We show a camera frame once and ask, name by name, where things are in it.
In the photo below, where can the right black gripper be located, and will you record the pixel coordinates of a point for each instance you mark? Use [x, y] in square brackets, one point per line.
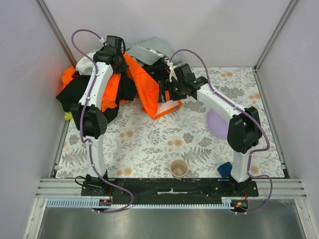
[163, 90]

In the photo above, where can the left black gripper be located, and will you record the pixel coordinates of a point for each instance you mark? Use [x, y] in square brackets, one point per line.
[122, 65]

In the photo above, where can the orange cloth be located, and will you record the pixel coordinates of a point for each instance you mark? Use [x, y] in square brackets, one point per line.
[147, 90]

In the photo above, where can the black cloth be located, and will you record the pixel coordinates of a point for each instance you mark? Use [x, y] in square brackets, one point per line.
[119, 87]
[158, 71]

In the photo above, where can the yellow cloth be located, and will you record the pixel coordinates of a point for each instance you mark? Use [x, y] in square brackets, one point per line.
[68, 116]

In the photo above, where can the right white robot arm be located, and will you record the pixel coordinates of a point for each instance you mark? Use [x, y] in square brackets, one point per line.
[243, 123]

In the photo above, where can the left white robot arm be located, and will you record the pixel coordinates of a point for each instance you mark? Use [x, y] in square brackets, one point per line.
[87, 113]

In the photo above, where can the grey cloth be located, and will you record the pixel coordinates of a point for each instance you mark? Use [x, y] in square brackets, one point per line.
[145, 53]

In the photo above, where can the floral table mat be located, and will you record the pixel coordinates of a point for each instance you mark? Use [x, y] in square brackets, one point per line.
[134, 145]

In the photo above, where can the purple plate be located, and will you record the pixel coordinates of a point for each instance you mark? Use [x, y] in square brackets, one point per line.
[217, 124]

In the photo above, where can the beige paper cup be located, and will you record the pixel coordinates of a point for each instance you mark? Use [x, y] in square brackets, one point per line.
[178, 168]

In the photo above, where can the blue cube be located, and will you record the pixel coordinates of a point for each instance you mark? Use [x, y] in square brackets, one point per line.
[225, 170]

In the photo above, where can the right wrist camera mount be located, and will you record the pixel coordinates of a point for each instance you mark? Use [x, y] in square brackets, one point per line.
[170, 65]

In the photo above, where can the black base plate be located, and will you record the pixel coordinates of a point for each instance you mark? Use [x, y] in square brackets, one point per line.
[168, 190]

